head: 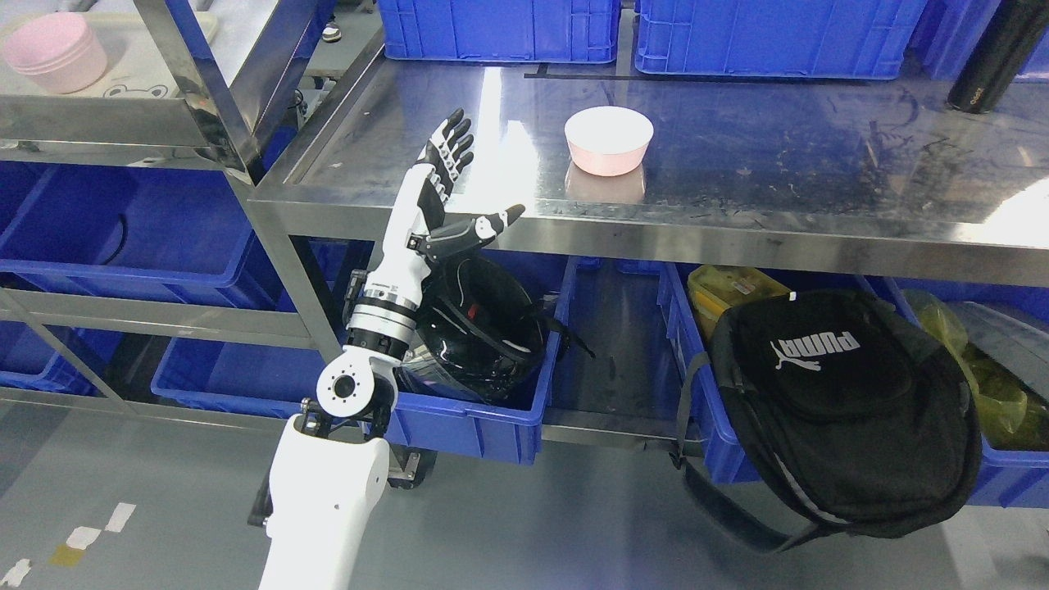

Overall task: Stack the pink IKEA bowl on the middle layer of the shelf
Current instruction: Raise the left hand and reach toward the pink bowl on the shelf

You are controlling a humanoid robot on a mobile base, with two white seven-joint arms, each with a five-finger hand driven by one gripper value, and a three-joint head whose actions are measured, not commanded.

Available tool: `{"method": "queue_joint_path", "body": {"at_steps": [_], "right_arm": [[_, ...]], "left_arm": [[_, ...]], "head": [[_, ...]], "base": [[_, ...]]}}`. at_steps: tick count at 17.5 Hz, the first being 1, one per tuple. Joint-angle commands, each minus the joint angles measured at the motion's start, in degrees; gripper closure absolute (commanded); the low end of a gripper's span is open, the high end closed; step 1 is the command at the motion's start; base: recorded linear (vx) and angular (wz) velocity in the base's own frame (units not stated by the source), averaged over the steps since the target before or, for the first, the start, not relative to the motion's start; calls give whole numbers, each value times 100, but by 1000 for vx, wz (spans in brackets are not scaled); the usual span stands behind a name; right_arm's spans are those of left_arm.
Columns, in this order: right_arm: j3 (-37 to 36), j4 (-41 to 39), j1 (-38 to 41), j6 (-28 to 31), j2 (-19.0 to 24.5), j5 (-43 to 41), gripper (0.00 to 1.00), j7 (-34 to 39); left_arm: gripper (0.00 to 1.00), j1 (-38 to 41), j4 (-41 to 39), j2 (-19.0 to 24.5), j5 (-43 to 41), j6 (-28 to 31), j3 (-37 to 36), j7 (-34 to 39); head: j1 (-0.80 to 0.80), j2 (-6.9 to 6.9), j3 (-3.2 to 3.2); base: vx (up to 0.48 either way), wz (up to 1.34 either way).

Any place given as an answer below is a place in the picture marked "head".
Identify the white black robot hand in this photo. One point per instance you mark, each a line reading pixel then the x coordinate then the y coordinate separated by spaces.
pixel 418 235

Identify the pink ikea bowl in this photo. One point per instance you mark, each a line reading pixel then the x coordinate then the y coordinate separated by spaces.
pixel 608 141

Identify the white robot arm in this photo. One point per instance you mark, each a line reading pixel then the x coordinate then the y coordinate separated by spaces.
pixel 323 490

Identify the stainless steel shelf rack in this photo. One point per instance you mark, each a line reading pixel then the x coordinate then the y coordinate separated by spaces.
pixel 236 67

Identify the blue crate in shelf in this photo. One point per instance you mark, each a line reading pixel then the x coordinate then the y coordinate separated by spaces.
pixel 166 235

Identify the stack of pink bowls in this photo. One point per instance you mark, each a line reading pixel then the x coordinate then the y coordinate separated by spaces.
pixel 59 52

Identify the black motorcycle helmet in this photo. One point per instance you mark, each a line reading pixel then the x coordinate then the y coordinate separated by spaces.
pixel 480 337

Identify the blue crate holding helmet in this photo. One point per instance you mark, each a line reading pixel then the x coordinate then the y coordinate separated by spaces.
pixel 496 433

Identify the blue crate top left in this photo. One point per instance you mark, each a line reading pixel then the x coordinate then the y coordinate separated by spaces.
pixel 564 32

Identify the yellow lidded food container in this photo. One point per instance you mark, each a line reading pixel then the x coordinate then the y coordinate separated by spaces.
pixel 713 289

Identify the cream tray with bear print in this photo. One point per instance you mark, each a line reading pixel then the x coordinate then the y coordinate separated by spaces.
pixel 135 69

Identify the black puma backpack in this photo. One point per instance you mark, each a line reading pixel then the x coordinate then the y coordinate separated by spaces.
pixel 859 421

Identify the blue crate top right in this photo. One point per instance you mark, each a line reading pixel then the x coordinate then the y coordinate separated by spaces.
pixel 775 39

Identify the stainless steel table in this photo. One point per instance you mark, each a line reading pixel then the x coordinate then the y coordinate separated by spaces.
pixel 832 175

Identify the yellow green plastic bag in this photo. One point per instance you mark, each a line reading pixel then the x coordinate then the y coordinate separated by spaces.
pixel 1012 418

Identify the black bottle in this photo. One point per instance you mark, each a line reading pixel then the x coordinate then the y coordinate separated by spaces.
pixel 1005 46

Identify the blue crate behind backpack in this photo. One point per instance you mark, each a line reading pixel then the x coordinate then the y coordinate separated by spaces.
pixel 1007 478

